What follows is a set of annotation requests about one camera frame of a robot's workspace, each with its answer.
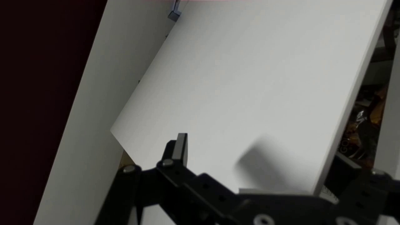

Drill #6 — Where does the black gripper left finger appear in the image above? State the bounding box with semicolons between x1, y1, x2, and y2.
93;133;241;225

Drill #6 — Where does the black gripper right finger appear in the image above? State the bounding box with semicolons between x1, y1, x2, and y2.
322;151;400;225

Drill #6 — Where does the white cupboard door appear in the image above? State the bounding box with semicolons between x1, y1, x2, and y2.
110;0;395;198
32;0;177;225

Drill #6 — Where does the blue grey bracket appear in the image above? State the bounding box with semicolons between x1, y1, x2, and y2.
167;0;183;21

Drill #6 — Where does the dark red wall beam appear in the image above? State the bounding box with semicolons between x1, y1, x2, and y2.
0;0;110;225

